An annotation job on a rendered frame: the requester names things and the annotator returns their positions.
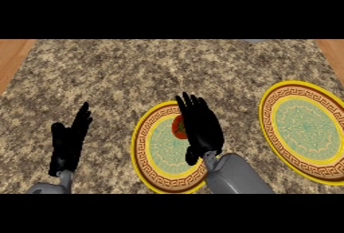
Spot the yellow rimmed patterned plate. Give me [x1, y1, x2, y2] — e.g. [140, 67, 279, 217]
[258, 80, 344, 187]
[129, 100, 210, 195]

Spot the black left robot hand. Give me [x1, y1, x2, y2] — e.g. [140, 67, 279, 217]
[47, 101, 95, 177]

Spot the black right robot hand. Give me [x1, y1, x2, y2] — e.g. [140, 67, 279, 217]
[174, 92, 226, 167]

